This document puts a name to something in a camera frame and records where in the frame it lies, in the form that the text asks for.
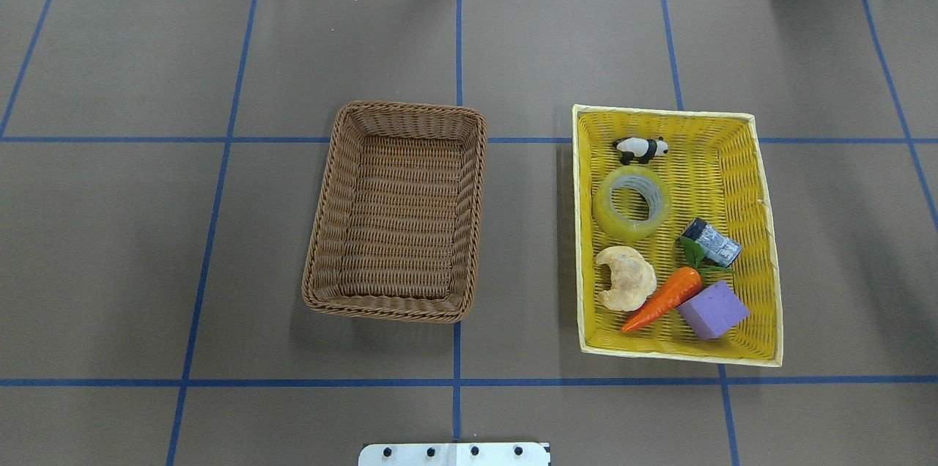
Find brown wicker basket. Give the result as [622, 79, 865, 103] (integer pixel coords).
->
[301, 101, 488, 325]

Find yellow woven basket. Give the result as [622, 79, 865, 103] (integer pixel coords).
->
[572, 105, 784, 367]

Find panda toy figure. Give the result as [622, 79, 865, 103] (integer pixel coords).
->
[612, 138, 670, 166]

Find croissant bread toy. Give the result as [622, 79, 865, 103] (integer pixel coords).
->
[595, 245, 657, 311]

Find orange carrot toy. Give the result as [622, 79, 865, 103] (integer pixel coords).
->
[620, 267, 701, 333]

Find purple foam cube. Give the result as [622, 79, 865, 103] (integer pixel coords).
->
[676, 280, 750, 341]

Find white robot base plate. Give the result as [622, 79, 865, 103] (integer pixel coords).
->
[358, 442, 553, 465]

